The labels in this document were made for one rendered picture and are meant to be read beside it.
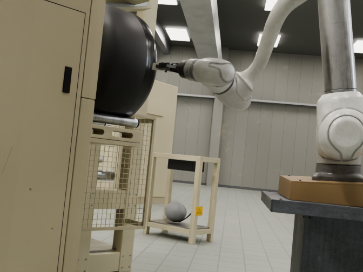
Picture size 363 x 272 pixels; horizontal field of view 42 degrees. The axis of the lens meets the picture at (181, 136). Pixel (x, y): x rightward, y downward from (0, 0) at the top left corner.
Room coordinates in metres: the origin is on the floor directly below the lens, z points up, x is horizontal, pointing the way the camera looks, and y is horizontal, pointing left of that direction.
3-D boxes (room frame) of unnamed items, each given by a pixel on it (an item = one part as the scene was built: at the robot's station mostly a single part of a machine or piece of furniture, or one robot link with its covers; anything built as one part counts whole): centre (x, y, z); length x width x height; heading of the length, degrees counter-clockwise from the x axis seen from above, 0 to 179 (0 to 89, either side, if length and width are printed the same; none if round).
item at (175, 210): (4.62, -0.06, 0.40); 0.60 x 0.35 x 0.80; 54
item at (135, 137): (2.15, 0.35, 0.84); 0.36 x 0.09 x 0.06; 133
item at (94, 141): (2.25, 0.45, 0.80); 0.37 x 0.36 x 0.02; 43
